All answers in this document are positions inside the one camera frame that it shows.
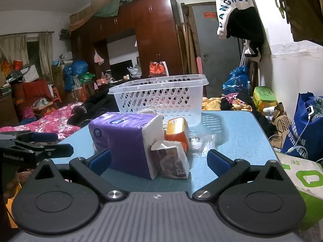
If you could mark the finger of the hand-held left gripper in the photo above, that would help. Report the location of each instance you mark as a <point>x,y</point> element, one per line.
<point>37,137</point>
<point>58,149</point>

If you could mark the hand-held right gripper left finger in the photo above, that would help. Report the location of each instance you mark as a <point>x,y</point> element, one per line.
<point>101,160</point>

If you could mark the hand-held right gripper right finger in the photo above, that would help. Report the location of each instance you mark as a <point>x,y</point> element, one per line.
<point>216,160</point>

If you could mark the small clear plastic bag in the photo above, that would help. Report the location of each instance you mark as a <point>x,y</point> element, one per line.
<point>201,143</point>

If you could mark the purple tissue pack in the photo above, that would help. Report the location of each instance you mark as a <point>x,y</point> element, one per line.
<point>118,141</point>

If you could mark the clear snack packet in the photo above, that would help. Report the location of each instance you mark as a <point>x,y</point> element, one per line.
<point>171,163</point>

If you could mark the orange box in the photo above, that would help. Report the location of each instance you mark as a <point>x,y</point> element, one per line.
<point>176,131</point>

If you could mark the white plastic basket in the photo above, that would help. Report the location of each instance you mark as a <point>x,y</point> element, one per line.
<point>156,98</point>

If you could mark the pink floral blanket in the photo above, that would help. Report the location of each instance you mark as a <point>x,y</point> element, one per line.
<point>50,121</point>

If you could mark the orange plastic stool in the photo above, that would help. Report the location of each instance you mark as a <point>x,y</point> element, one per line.
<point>56,95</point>

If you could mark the red cloth cover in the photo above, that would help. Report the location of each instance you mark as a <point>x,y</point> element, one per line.
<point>32,88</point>

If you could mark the black clothes pile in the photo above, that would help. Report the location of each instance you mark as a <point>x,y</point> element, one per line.
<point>101,103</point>

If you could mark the yellow patterned blanket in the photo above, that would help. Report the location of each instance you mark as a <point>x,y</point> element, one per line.
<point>212,103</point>

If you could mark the white spotted gift bag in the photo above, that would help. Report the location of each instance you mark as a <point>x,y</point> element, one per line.
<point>30,73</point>

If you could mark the purple floral cloth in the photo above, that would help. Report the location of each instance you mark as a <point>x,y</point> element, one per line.
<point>231,97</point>

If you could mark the blue plastic sacks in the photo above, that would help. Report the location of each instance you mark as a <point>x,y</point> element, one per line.
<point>74,73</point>

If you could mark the brown paper bag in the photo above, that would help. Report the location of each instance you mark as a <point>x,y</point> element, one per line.
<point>282,123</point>

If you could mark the green plastic crate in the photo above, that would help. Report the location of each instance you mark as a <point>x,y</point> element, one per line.
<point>87,77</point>

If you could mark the green lidded box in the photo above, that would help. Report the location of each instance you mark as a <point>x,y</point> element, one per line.
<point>265,94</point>

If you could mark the beige curtain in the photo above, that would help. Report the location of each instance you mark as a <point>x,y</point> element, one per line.
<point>45,55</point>
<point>14,48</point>

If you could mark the blue plastic bag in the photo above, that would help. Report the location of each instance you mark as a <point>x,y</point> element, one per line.
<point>236,79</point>

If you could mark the blue tote bag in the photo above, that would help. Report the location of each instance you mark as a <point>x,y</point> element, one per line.
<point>297,136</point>

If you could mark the white green paper bag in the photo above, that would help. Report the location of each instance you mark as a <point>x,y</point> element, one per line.
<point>302,179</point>

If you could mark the black monitor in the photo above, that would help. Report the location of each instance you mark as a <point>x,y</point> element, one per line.
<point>119,69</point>

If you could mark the grey door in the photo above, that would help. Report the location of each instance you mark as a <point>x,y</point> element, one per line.
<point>214,63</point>

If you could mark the small white hanging bag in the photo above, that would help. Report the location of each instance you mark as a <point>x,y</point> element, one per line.
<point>98,58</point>

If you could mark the white hanging plastic bag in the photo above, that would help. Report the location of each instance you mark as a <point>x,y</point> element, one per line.
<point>166,68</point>

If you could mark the orange hanging bag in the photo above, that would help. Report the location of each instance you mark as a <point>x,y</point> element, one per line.
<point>157,69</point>

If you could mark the white metal rack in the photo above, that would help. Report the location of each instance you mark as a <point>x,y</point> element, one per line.
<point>244,55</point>

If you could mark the wooden planks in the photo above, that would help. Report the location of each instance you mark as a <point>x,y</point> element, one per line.
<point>188,42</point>

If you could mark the brown wooden wardrobe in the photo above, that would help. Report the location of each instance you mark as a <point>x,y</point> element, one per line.
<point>156,35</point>

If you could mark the black hanging garment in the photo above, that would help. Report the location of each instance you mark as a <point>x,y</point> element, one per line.
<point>247,25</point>

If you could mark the red door sticker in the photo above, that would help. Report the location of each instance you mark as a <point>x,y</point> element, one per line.
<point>210,15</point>

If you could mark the green cloth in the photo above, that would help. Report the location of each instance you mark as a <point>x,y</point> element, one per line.
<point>111,7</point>

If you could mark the dark hanging clothing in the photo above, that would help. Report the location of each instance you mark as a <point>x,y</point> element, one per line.
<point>307,17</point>

